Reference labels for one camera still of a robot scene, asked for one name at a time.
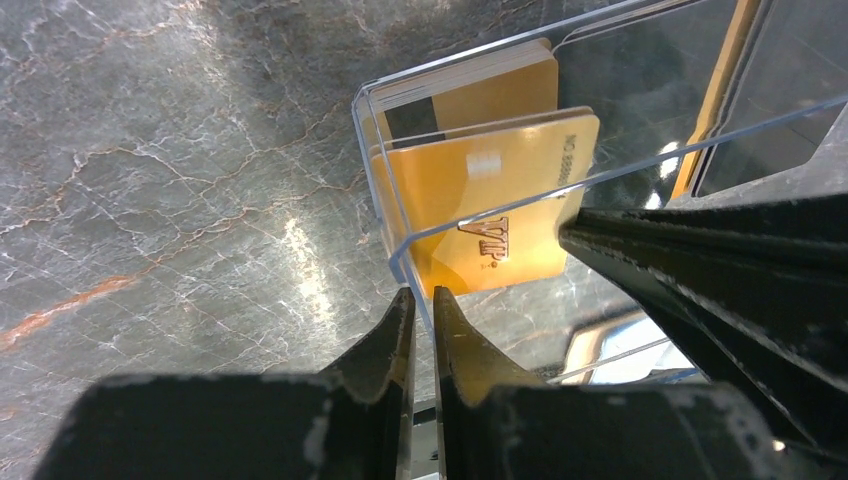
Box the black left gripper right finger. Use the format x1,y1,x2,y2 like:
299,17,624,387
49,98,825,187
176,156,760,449
433,287,789,479

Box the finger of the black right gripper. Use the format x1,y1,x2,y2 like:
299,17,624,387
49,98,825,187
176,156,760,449
559,193,847,457

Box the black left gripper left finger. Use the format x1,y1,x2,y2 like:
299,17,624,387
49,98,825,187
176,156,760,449
35,287,416,479

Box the gold VIP credit card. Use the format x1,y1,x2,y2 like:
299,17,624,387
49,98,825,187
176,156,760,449
369,106,600,297

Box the clear acrylic card box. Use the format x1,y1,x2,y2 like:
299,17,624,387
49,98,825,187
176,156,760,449
351,0,848,386

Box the black and yellow credit cards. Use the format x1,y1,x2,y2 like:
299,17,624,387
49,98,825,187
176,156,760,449
360,0,848,200

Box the beige leather card holder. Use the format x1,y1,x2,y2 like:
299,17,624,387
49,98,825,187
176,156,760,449
550,310,702,385

